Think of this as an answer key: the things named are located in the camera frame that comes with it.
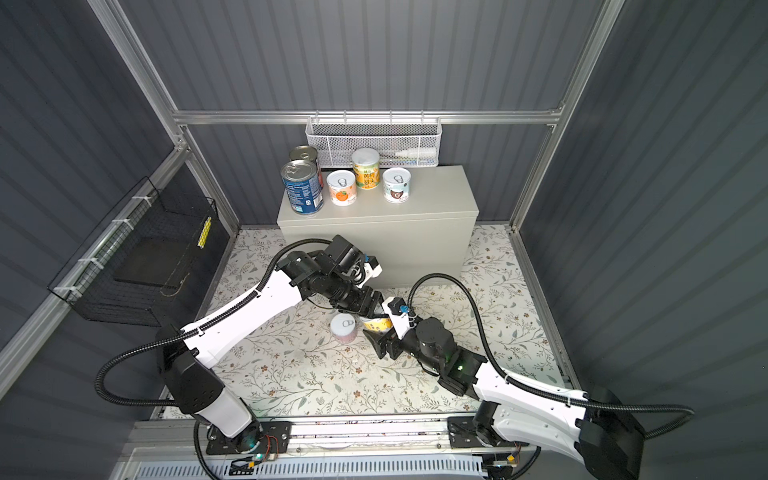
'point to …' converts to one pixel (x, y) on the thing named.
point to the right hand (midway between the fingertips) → (380, 322)
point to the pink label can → (343, 327)
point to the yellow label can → (379, 324)
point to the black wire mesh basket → (131, 268)
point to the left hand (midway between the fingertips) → (380, 312)
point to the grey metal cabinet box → (432, 233)
